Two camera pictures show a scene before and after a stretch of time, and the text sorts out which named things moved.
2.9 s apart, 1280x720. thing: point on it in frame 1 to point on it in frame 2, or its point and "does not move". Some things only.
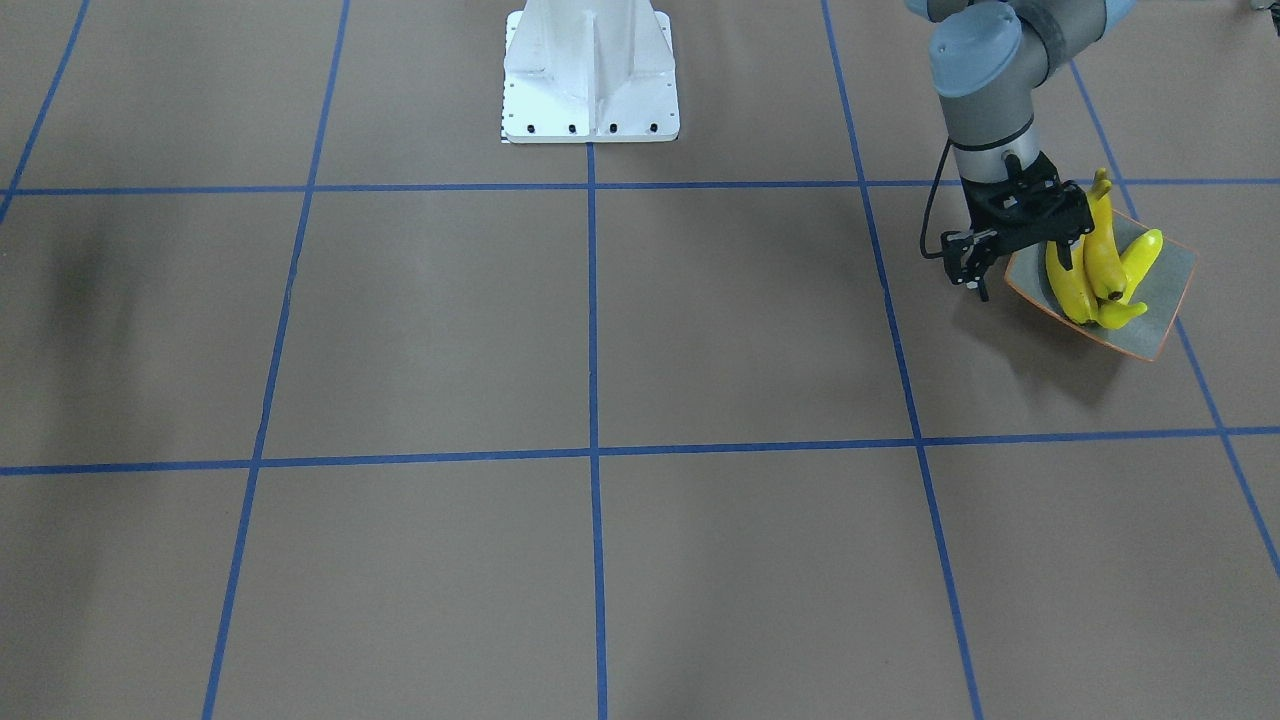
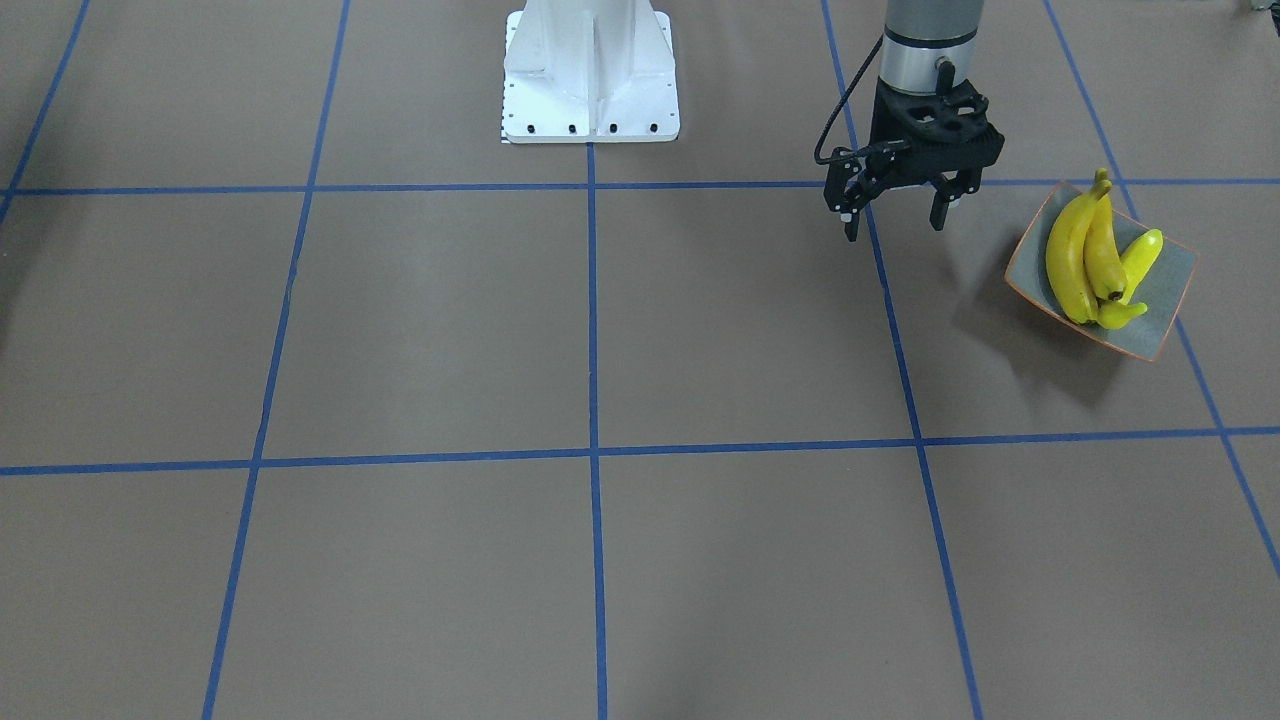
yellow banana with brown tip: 1102,243 does not move
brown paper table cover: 319,400 does not move
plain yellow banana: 1137,260 does not move
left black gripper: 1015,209 to 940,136
